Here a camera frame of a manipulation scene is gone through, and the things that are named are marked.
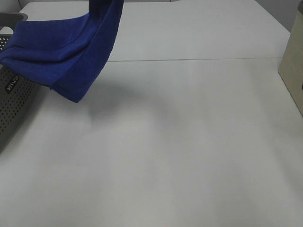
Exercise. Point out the grey perforated plastic basket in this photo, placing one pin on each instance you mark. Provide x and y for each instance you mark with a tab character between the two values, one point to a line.
16	97

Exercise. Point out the beige plastic bin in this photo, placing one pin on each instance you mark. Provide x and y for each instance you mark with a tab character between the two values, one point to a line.
291	66

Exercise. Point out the blue microfibre towel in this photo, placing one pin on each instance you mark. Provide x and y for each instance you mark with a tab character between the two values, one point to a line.
66	55

